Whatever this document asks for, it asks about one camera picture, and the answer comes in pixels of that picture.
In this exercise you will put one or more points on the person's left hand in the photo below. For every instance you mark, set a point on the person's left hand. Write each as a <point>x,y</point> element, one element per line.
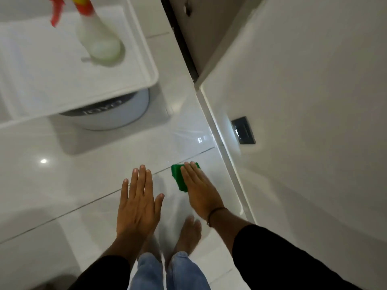
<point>136,211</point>

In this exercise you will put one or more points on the person's left little finger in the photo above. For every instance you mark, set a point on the person's left little finger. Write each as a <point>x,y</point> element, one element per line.
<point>124,190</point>

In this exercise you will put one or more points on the person's right hand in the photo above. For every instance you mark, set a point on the person's right hand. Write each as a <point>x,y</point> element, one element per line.
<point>202,196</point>

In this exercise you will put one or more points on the person's left thumb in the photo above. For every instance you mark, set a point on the person's left thumb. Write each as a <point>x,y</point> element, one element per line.
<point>158,202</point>

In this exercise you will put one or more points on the person's left foot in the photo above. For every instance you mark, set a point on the person's left foot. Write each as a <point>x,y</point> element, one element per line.
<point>151,246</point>

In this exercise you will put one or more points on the person's right foot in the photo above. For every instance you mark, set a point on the person's right foot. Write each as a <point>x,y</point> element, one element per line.
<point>188,234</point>

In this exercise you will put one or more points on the light blue jeans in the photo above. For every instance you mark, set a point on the light blue jeans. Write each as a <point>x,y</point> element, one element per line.
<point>181,273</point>

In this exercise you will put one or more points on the metal door knob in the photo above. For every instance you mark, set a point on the metal door knob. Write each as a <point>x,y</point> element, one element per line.
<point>187,8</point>

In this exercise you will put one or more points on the brown door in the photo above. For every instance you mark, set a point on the brown door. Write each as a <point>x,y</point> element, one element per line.
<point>208,30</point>

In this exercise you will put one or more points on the round grey white bucket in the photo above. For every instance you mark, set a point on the round grey white bucket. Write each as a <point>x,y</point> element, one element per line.
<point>118,113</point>

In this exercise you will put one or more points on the white spray bottle red trigger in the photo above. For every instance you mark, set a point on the white spray bottle red trigger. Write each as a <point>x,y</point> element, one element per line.
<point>96,36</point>

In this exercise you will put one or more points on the dark wall switch plate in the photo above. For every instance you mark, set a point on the dark wall switch plate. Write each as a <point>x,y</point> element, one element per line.
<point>243,130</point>

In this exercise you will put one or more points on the person's right forearm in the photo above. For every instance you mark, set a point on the person's right forearm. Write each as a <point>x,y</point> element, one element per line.
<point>272,256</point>

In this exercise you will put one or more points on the person's left forearm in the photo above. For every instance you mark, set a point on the person's left forearm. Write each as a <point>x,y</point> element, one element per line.
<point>112,262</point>

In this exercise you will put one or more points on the person's left middle finger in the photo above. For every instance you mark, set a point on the person's left middle finger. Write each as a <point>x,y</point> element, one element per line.
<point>141,181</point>

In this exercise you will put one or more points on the white plastic tray table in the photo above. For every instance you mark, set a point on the white plastic tray table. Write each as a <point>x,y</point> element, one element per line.
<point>60,78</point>

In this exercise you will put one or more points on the person's right fingers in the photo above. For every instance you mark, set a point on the person's right fingers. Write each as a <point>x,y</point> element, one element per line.
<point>190,175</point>

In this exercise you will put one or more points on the person's foot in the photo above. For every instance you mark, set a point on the person's foot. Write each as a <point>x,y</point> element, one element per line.
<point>188,234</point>
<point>151,246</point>

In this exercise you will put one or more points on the green cleaning cloth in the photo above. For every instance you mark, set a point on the green cleaning cloth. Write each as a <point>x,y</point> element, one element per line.
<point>178,177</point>

